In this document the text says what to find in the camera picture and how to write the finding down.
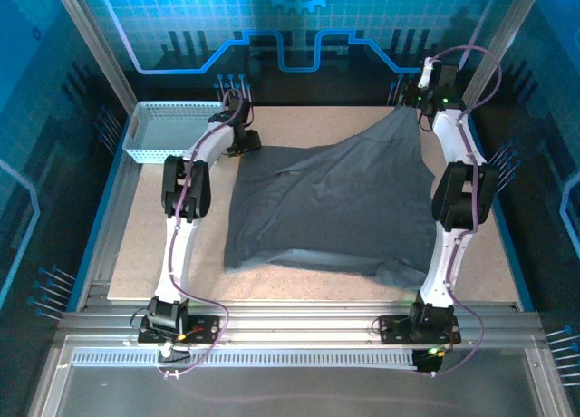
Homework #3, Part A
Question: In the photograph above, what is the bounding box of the grey t-shirt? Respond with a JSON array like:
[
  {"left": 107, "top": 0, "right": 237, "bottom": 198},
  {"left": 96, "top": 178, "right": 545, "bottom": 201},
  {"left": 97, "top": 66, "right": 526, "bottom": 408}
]
[{"left": 223, "top": 104, "right": 439, "bottom": 291}]

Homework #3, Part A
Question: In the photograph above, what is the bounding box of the light blue plastic basket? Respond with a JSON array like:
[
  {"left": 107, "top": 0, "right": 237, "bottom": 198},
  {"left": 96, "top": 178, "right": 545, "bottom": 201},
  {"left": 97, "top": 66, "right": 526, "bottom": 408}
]
[{"left": 120, "top": 100, "right": 226, "bottom": 165}]

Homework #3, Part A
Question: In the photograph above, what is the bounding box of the grey metal front plate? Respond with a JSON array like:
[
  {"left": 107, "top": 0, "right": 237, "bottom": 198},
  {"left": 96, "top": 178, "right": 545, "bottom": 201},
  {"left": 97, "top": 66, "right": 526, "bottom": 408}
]
[{"left": 31, "top": 366, "right": 572, "bottom": 417}]

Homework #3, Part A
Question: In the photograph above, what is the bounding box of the black controller box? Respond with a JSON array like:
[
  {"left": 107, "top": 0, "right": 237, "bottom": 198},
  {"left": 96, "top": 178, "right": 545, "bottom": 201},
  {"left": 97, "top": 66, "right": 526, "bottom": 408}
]
[{"left": 411, "top": 346, "right": 454, "bottom": 376}]

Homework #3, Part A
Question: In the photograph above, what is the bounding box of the aluminium frame post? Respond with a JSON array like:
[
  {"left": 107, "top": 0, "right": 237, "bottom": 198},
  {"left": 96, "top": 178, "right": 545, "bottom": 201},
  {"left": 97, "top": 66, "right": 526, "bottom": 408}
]
[
  {"left": 48, "top": 0, "right": 140, "bottom": 115},
  {"left": 458, "top": 0, "right": 547, "bottom": 117}
]

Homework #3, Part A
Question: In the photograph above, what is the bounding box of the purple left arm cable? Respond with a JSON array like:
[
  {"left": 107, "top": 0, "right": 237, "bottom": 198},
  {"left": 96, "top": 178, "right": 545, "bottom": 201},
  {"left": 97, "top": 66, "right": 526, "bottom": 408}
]
[{"left": 155, "top": 87, "right": 253, "bottom": 381}]

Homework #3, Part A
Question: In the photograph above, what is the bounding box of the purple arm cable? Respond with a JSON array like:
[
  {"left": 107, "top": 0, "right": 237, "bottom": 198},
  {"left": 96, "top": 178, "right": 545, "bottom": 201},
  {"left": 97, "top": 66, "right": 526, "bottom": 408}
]
[
  {"left": 419, "top": 44, "right": 504, "bottom": 380},
  {"left": 155, "top": 87, "right": 253, "bottom": 381}
]

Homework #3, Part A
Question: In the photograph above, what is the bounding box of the aluminium mounting rail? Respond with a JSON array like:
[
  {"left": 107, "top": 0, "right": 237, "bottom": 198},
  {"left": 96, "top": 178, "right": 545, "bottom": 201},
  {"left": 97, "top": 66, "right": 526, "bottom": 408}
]
[{"left": 58, "top": 298, "right": 545, "bottom": 345}]

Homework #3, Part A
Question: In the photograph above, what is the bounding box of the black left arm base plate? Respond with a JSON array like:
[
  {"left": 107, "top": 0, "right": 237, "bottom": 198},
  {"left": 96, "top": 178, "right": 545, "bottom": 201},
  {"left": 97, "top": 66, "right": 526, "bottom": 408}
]
[{"left": 138, "top": 315, "right": 222, "bottom": 345}]

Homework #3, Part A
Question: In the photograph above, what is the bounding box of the slotted grey cable duct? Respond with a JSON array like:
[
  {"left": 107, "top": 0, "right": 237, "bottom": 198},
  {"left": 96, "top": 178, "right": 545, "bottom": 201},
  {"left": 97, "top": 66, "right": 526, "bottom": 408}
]
[{"left": 71, "top": 347, "right": 418, "bottom": 369}]

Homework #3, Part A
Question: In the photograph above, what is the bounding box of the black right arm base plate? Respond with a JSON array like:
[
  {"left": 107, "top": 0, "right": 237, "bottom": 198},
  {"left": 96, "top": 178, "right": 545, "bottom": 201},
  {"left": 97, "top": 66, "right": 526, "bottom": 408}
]
[{"left": 378, "top": 315, "right": 462, "bottom": 345}]

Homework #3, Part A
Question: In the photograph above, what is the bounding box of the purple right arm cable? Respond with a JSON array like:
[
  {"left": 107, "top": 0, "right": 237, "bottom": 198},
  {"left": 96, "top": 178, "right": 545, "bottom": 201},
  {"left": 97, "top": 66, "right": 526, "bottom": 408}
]
[{"left": 419, "top": 44, "right": 504, "bottom": 380}]

